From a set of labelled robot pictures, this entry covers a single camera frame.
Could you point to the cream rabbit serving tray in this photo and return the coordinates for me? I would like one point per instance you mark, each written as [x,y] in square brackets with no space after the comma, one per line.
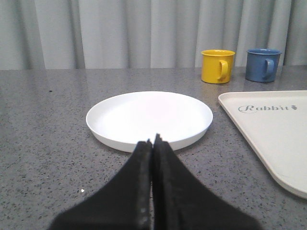
[274,123]

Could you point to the blue mug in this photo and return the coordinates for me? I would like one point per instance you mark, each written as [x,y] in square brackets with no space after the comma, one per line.
[262,65]

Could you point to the white round plate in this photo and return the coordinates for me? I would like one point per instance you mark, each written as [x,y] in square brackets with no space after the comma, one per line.
[120,122]

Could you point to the grey curtain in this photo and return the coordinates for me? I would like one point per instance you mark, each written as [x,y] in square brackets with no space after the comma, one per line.
[108,34]

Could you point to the yellow mug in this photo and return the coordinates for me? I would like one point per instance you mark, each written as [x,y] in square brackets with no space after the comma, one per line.
[217,66]

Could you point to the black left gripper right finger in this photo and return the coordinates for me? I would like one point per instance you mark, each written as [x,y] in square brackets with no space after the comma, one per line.
[182,202]

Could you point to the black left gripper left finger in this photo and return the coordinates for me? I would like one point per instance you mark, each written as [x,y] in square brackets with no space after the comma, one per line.
[122,204]

